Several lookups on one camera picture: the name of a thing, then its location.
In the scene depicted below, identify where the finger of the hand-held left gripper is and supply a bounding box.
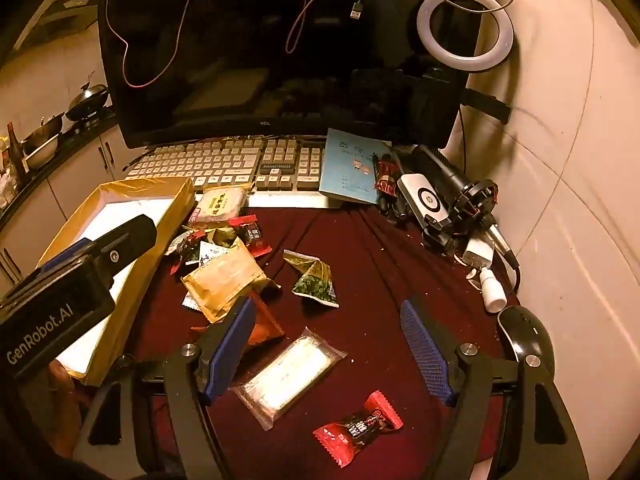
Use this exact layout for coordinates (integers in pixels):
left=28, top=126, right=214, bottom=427
left=90, top=214, right=158, bottom=281

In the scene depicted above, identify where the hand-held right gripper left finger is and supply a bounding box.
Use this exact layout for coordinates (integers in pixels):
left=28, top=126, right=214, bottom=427
left=72, top=295, right=258, bottom=480

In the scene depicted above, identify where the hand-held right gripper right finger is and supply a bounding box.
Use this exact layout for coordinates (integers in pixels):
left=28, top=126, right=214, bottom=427
left=400, top=298, right=591, bottom=480

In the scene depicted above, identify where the gold cardboard box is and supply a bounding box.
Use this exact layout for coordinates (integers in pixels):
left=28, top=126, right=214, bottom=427
left=36, top=176, right=197, bottom=387

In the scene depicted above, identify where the orange snack packet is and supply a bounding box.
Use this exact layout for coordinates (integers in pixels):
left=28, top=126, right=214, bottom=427
left=190, top=294, right=286, bottom=357

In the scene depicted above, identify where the small dark red packet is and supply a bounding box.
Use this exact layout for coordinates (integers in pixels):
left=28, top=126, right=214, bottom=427
left=169, top=229, right=203, bottom=275

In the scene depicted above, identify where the clear packet with white bar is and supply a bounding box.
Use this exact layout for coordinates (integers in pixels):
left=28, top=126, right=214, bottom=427
left=232, top=326, right=347, bottom=431

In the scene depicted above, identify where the brown gold snack packet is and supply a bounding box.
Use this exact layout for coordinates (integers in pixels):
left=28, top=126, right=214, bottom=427
left=181, top=236, right=281, bottom=324

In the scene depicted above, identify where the small green gold packet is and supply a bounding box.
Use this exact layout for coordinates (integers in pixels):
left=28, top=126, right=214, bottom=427
left=206, top=227, right=238, bottom=250

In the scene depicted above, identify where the gold-edged cracker packet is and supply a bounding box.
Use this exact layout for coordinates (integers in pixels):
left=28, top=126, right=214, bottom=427
left=191, top=186, right=252, bottom=226

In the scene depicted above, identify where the large red candy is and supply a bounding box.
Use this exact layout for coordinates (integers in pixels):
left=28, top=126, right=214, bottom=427
left=312, top=389, right=404, bottom=469

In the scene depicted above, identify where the green gold snack packet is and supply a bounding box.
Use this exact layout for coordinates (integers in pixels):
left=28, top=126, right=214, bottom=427
left=282, top=249, right=340, bottom=309

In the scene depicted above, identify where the small red candy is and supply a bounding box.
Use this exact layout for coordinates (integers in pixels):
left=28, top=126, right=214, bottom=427
left=229, top=215, right=264, bottom=242

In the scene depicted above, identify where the person's left hand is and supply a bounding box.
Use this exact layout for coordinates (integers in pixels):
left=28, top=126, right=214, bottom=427
left=49, top=361, right=77, bottom=413

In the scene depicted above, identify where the maroon cloth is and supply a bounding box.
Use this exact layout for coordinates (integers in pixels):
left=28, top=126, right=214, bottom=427
left=124, top=204, right=522, bottom=467

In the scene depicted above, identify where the small white bottle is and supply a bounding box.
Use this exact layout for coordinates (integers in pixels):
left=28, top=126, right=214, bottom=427
left=472, top=267, right=507, bottom=314

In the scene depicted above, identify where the black computer mouse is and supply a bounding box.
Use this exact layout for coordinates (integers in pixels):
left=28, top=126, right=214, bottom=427
left=496, top=305, right=556, bottom=367

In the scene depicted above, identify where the white charger block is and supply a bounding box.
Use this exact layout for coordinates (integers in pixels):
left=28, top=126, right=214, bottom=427
left=459, top=236, right=496, bottom=269

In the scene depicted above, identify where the beige grey keyboard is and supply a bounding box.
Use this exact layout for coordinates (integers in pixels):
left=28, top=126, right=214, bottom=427
left=122, top=135, right=329, bottom=196

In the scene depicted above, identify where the metal pot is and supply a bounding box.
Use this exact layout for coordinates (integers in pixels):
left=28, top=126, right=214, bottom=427
left=22, top=112, right=66, bottom=169

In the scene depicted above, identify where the dark glass bottle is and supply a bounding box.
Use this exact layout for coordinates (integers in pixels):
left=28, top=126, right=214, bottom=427
left=5, top=121, right=28, bottom=182

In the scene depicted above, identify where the black wok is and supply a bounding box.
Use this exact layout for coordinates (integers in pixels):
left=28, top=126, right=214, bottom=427
left=65, top=84, right=109, bottom=122

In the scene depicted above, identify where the white board under keyboard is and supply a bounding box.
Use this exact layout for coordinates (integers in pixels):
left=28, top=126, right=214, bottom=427
left=246, top=192, right=347, bottom=210

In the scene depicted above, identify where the red snack stick packet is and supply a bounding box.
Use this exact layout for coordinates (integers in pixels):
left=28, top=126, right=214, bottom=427
left=374, top=155, right=402, bottom=194

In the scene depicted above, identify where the blue booklet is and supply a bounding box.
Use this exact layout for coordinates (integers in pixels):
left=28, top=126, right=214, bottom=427
left=318, top=128, right=394, bottom=206

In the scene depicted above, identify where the black computer monitor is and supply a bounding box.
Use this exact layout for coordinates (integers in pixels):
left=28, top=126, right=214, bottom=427
left=97, top=0, right=489, bottom=150

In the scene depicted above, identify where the range hood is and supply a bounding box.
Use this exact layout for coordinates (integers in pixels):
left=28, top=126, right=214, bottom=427
left=47, top=0, right=103, bottom=28

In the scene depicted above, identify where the black microphone with shock mount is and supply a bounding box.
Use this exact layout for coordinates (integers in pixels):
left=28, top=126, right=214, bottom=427
left=414, top=144, right=507, bottom=257

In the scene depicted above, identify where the pink cable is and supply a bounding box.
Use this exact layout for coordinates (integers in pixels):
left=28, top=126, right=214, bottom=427
left=104, top=0, right=202, bottom=89
left=285, top=0, right=362, bottom=54

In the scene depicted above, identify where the black ring light clamp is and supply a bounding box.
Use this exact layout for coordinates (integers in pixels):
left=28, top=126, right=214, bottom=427
left=461, top=87, right=514, bottom=124

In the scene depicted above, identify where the white ring light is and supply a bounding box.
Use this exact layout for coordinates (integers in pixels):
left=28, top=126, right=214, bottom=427
left=416, top=0, right=515, bottom=72

